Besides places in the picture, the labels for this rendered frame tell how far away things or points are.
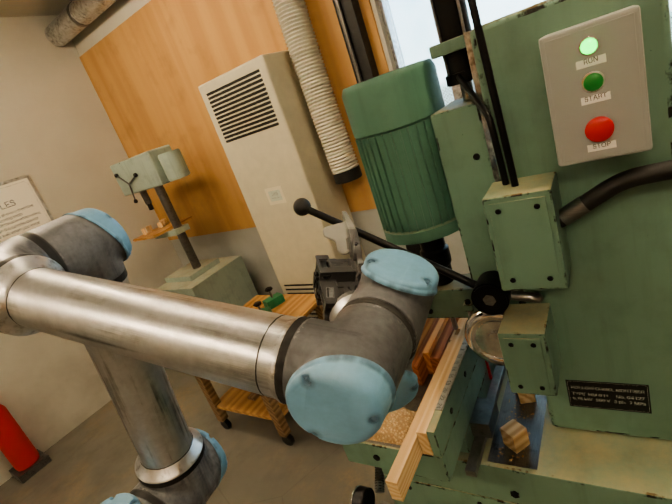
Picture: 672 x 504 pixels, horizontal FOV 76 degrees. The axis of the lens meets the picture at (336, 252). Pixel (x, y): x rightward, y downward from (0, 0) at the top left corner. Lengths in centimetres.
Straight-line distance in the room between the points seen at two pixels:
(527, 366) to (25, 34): 377
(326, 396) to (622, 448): 66
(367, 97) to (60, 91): 330
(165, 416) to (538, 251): 77
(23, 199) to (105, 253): 278
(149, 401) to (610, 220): 87
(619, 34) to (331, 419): 51
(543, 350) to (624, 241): 20
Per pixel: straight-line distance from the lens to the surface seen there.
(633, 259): 76
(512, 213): 64
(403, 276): 48
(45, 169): 370
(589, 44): 61
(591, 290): 78
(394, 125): 77
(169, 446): 105
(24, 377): 361
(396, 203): 81
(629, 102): 62
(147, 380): 95
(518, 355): 75
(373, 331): 42
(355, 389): 38
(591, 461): 93
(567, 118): 62
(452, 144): 76
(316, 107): 229
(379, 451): 88
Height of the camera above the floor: 149
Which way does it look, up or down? 18 degrees down
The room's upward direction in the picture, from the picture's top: 20 degrees counter-clockwise
